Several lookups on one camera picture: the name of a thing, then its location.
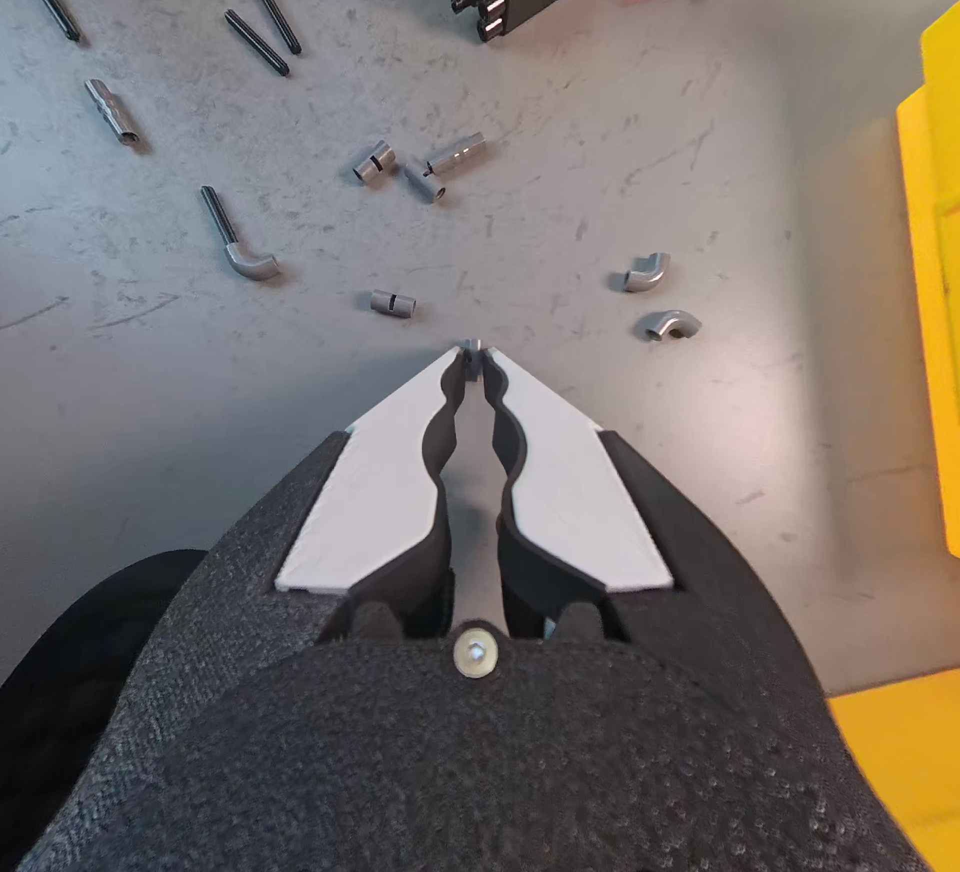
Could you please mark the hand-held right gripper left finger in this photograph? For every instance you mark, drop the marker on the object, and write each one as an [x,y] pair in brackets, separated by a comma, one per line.
[360,512]

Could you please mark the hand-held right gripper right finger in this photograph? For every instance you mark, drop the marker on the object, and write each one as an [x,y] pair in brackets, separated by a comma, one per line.
[592,512]

